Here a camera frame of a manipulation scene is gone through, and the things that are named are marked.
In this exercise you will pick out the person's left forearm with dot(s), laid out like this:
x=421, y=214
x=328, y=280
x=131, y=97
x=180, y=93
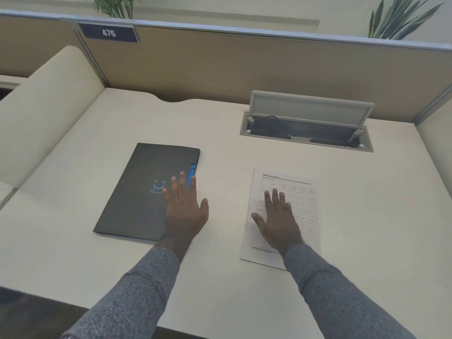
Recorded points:
x=134, y=293

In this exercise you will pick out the dark grey folder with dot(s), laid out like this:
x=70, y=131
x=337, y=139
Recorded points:
x=137, y=194

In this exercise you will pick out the green broad-leaf plant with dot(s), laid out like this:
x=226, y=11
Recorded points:
x=399, y=19

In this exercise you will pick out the person's left middle finger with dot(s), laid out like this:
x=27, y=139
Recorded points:
x=182, y=185

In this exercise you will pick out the person's right hand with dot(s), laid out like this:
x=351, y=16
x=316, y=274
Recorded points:
x=280, y=225

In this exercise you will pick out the beige desk partition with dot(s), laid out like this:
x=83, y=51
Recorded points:
x=247, y=67

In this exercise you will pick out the green palm plant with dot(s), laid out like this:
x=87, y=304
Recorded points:
x=114, y=5

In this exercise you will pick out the person's left thumb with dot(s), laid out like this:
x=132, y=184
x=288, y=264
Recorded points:
x=204, y=210

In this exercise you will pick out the cream side divider panel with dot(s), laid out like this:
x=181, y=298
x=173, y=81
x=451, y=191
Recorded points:
x=436, y=151
x=46, y=116

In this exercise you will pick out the person's right middle finger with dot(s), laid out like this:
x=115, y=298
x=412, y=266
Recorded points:
x=275, y=200

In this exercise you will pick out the person's left hand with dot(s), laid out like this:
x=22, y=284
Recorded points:
x=183, y=218

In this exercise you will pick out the black power plug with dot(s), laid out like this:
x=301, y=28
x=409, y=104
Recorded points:
x=268, y=125

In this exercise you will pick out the blue paper insert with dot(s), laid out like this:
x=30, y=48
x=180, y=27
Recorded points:
x=191, y=172

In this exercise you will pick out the person's left little finger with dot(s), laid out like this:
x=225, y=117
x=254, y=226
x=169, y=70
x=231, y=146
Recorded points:
x=166, y=198

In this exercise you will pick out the person's right forearm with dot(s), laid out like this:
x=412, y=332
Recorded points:
x=335, y=300

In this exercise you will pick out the dark blue number sign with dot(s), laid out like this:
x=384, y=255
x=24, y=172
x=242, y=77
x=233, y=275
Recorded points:
x=108, y=33

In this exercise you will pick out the person's right thumb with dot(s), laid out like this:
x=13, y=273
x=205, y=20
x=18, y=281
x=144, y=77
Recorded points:
x=258, y=223

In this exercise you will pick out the person's right little finger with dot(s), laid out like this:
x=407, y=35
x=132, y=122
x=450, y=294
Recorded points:
x=289, y=208

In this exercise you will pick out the printed paper sheet with table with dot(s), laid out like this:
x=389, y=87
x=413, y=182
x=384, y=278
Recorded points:
x=303, y=204

